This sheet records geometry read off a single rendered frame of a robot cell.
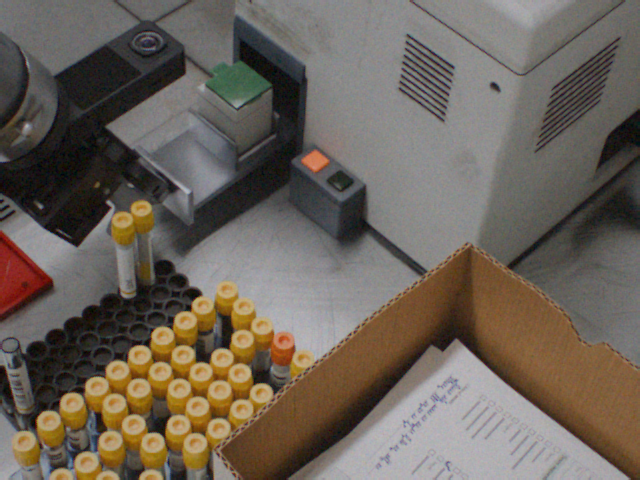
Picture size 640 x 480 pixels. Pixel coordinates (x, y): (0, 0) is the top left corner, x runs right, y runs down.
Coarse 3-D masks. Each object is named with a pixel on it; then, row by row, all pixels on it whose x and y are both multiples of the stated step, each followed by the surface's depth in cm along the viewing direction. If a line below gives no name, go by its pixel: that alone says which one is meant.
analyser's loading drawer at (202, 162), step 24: (288, 96) 112; (192, 120) 107; (288, 120) 111; (168, 144) 108; (192, 144) 108; (216, 144) 106; (264, 144) 107; (288, 144) 109; (168, 168) 107; (192, 168) 107; (216, 168) 107; (240, 168) 107; (192, 192) 103; (216, 192) 106; (192, 216) 105
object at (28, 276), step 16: (0, 240) 106; (0, 256) 105; (16, 256) 105; (0, 272) 104; (16, 272) 104; (32, 272) 104; (0, 288) 103; (16, 288) 103; (32, 288) 102; (48, 288) 103; (0, 304) 102; (16, 304) 101; (0, 320) 101
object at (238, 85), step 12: (216, 72) 104; (228, 72) 104; (240, 72) 104; (252, 72) 104; (204, 84) 104; (216, 84) 103; (228, 84) 103; (240, 84) 104; (252, 84) 104; (264, 84) 104; (228, 96) 103; (240, 96) 103; (252, 96) 103; (240, 108) 102
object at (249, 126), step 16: (208, 96) 104; (208, 112) 106; (224, 112) 104; (240, 112) 103; (256, 112) 105; (224, 128) 105; (240, 128) 104; (256, 128) 106; (240, 144) 106; (256, 144) 108
